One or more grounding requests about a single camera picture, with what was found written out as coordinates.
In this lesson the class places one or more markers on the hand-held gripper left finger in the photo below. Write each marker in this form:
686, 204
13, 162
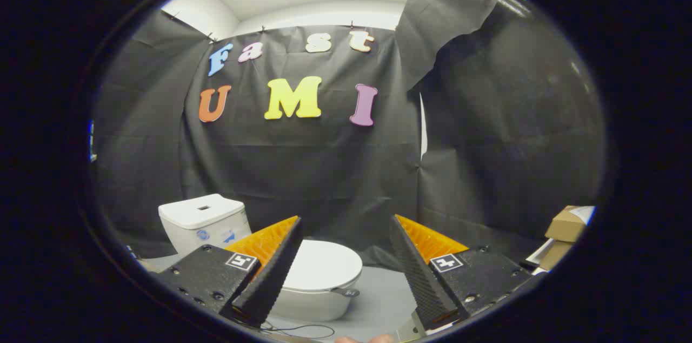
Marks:
270, 278

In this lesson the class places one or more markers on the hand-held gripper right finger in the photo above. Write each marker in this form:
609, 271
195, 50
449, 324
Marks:
419, 272

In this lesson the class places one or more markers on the black backdrop cloth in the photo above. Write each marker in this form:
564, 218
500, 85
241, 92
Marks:
324, 170

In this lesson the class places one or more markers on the brown cardboard box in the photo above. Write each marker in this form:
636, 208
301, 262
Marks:
565, 224
557, 254

